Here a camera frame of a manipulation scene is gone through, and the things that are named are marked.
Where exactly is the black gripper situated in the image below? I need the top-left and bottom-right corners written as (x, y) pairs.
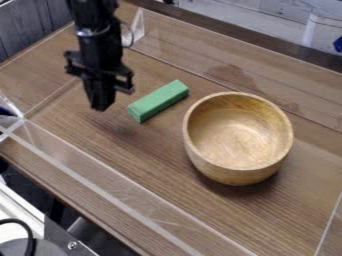
top-left (64, 28), bottom-right (133, 112)

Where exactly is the green rectangular block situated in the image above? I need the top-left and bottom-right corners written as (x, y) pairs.
top-left (128, 80), bottom-right (190, 123)

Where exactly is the brown wooden bowl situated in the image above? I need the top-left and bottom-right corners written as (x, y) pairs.
top-left (181, 92), bottom-right (294, 186)

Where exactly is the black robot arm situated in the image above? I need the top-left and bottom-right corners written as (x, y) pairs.
top-left (64, 0), bottom-right (133, 112)

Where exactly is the clear acrylic front barrier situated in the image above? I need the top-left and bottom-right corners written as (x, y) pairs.
top-left (0, 95), bottom-right (256, 256)

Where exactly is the white container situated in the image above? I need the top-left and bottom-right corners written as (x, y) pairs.
top-left (302, 9), bottom-right (342, 56)

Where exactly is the blue object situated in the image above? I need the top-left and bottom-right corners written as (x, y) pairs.
top-left (332, 36), bottom-right (342, 53)

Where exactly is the clear acrylic corner bracket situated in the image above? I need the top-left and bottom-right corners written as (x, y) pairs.
top-left (121, 8), bottom-right (145, 48)

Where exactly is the grey metal bracket with screw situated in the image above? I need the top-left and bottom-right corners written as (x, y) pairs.
top-left (43, 217), bottom-right (99, 256)

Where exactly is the black cable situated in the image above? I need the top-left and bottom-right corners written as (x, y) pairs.
top-left (0, 218), bottom-right (37, 256)

